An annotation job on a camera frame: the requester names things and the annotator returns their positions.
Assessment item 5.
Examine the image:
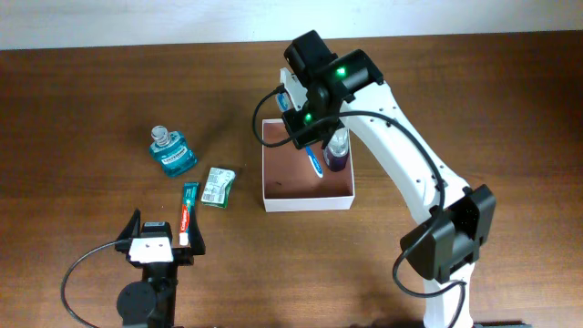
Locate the teal Listerine mouthwash bottle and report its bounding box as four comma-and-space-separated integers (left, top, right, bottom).
149, 126, 198, 178

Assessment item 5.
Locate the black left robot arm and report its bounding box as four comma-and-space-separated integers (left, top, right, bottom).
115, 210, 206, 328

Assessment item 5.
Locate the blue white toothbrush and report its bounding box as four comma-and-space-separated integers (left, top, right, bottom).
276, 91, 323, 179

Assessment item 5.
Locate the green Colgate toothpaste tube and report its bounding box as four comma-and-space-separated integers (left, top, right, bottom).
179, 182, 199, 247

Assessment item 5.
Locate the purple liquid bottle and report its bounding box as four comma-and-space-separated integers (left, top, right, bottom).
323, 128, 350, 172

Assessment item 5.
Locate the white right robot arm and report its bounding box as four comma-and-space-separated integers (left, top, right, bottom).
281, 46, 496, 327

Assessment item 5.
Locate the crumpled green white packet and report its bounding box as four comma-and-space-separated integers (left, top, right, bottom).
200, 168, 236, 209

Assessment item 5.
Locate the white square cardboard box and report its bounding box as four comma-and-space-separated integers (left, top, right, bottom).
261, 142, 355, 212

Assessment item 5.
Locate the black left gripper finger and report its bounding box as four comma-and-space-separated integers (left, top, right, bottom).
117, 209, 140, 241
188, 211, 206, 255

